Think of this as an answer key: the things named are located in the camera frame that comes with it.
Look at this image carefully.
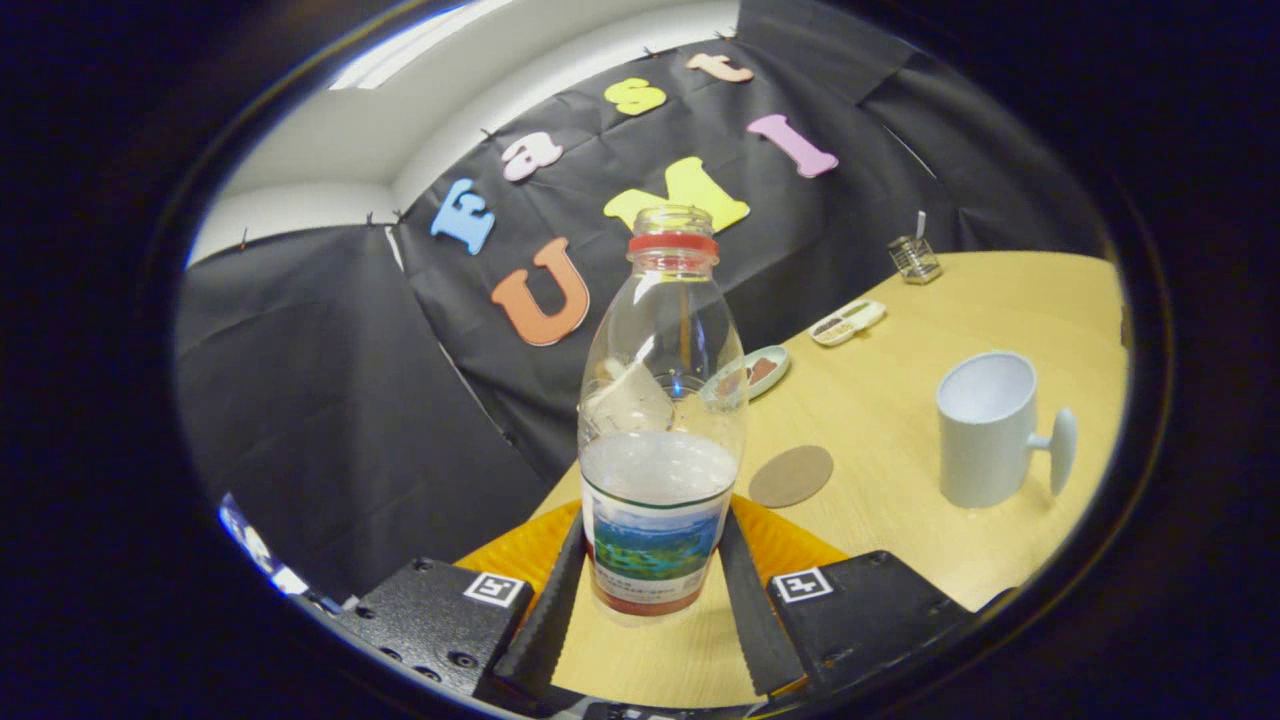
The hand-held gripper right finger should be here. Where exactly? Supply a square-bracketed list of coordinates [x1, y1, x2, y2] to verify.
[718, 495, 976, 699]

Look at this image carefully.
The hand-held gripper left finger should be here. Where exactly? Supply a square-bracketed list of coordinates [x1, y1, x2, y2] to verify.
[330, 502, 588, 706]

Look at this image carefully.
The round brown coaster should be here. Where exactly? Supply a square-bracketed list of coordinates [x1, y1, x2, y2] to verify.
[748, 445, 835, 509]

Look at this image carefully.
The clear plastic juice bottle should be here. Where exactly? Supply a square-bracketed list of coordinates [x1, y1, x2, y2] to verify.
[578, 205, 749, 626]

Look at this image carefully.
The white cup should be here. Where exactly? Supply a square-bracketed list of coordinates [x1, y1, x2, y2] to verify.
[936, 351, 1078, 510]

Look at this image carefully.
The wooden table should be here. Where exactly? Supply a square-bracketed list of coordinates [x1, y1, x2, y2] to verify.
[455, 250, 1131, 709]

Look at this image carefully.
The pale green plate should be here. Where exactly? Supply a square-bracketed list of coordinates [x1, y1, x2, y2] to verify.
[702, 345, 791, 406]

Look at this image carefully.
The white divided dish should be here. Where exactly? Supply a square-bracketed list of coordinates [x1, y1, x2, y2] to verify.
[808, 298, 888, 348]

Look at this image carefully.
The long ceiling light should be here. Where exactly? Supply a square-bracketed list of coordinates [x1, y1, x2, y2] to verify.
[330, 0, 511, 91]

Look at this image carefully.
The metal wire mesh holder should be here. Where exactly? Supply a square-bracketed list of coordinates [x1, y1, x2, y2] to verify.
[888, 235, 942, 286]

